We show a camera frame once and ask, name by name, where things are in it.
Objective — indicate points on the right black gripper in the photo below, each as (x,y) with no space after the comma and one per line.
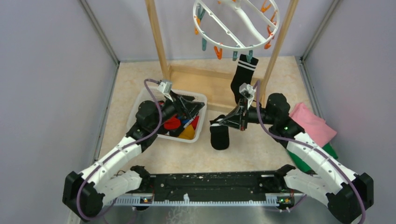
(236,119)

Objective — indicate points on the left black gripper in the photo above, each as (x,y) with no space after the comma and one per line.
(192,107)

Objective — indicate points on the black sock white stripes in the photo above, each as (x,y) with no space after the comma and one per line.
(244,73)

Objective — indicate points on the round white clip hanger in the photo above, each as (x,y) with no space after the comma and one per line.
(237,26)

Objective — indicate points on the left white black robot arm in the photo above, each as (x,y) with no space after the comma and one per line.
(88,191)

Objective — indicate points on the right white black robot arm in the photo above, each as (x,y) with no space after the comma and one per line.
(345,193)

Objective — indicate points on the white plastic laundry basket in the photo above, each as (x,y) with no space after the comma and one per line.
(144,95)

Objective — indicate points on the red sock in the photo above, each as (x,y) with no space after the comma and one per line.
(172,124)

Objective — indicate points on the yellow sock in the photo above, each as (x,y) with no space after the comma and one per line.
(188,133)

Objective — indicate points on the green cloth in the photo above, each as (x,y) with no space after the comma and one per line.
(306,168)

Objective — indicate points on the pink cloth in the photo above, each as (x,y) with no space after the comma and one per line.
(315,126)

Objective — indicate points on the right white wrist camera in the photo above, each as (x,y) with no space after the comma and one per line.
(247,91)

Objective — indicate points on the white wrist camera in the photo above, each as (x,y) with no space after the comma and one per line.
(247,91)
(164,86)

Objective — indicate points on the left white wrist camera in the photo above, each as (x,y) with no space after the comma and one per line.
(164,86)

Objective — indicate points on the wooden hanger stand frame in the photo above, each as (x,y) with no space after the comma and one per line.
(215,84)

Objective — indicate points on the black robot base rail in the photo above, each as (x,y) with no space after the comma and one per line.
(263,188)

